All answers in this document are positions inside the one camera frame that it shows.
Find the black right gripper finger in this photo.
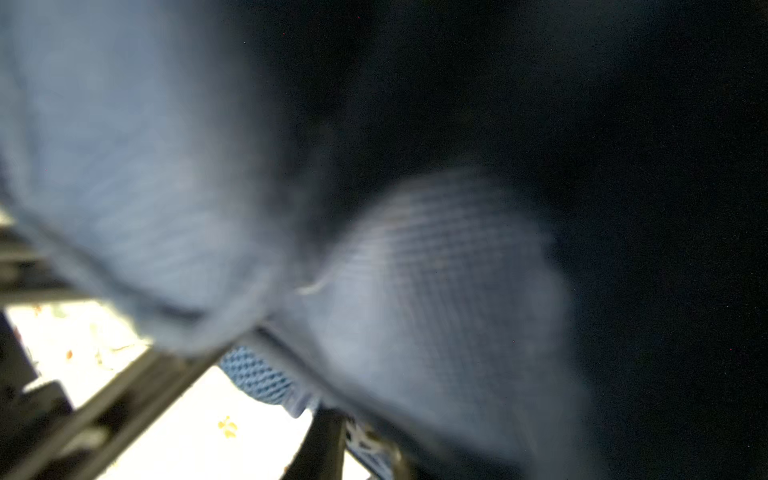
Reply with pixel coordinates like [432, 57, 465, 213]
[281, 409, 347, 480]

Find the navy blue student backpack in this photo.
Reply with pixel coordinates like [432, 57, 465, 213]
[1, 1, 767, 479]

